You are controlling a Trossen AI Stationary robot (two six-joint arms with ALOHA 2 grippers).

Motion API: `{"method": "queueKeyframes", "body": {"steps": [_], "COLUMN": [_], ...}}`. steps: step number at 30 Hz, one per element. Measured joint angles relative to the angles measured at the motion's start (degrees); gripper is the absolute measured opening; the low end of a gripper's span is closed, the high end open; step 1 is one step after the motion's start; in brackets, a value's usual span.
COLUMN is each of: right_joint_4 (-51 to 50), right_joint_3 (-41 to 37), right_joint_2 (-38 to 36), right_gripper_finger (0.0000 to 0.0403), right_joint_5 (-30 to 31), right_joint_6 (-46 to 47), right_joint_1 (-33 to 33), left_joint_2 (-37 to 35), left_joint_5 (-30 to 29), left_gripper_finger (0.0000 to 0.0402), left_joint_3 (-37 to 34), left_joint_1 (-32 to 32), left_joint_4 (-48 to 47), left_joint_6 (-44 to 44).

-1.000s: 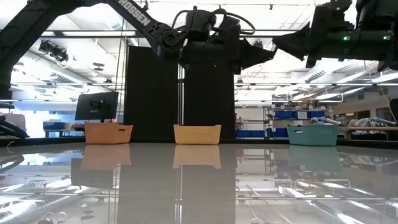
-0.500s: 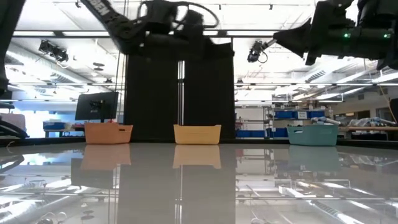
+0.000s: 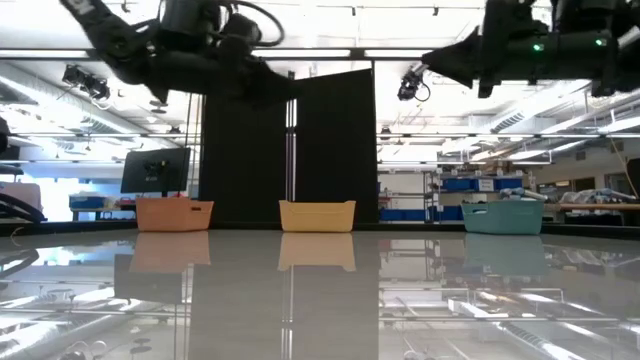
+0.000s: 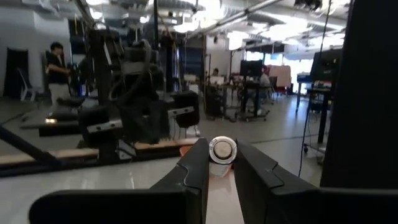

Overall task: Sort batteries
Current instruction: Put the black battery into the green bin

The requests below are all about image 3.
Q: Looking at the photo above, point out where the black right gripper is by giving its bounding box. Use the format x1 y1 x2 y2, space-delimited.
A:
422 0 514 99

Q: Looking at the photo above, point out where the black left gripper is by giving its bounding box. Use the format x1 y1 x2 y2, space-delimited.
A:
219 47 307 107

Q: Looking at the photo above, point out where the yellow plastic bin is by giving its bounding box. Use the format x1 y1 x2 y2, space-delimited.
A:
278 199 357 234

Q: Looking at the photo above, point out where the black folding screen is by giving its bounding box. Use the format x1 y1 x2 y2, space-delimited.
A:
199 68 380 227

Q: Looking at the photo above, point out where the metal storage shelf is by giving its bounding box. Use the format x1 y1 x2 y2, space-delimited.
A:
423 169 532 224

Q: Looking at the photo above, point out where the black computer monitor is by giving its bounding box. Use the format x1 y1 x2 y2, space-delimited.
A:
120 147 192 196

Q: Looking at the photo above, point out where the orange plastic bin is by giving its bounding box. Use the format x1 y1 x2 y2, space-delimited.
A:
135 196 215 233

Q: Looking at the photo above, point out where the teal plastic bin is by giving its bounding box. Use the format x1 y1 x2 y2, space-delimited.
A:
460 199 546 235

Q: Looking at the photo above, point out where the wooden workbench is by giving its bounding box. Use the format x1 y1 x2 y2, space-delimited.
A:
544 201 640 227

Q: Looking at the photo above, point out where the blue storage crate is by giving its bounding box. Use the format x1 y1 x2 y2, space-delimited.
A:
68 194 107 211

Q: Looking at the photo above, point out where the black office chair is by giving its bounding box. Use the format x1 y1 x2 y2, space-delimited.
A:
0 192 46 224

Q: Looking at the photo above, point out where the black ceiling camera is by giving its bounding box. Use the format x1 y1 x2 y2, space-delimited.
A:
61 63 112 101
397 62 432 103

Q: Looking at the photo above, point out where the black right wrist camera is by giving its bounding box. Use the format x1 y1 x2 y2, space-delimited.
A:
507 0 551 35

